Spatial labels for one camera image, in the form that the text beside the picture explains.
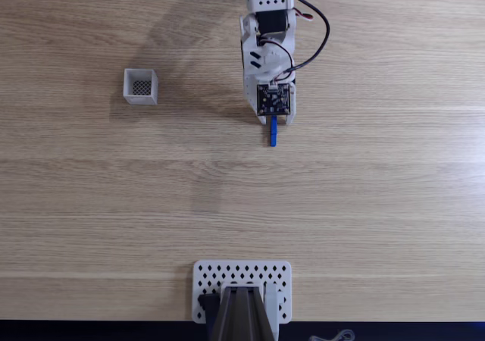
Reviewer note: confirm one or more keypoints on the black camera circuit board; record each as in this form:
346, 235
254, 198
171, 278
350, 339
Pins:
273, 99

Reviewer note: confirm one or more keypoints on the dark camera mount pole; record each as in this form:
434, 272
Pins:
242, 318

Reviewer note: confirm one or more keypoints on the small white mesh-bottom crate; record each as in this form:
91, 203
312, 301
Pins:
130, 98

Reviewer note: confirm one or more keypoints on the white perforated base plate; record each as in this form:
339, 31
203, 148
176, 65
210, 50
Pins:
242, 271

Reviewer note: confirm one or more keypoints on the blue peg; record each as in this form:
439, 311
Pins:
273, 134

